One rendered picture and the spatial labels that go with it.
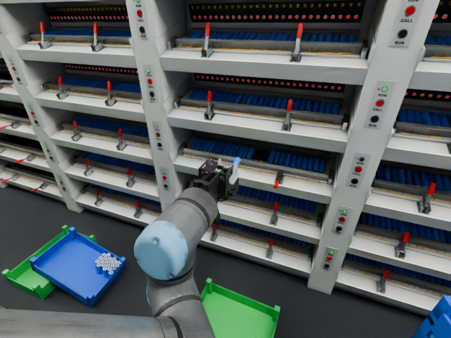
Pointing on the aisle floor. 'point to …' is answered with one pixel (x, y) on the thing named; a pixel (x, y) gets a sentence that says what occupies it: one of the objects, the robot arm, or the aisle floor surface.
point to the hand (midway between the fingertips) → (231, 172)
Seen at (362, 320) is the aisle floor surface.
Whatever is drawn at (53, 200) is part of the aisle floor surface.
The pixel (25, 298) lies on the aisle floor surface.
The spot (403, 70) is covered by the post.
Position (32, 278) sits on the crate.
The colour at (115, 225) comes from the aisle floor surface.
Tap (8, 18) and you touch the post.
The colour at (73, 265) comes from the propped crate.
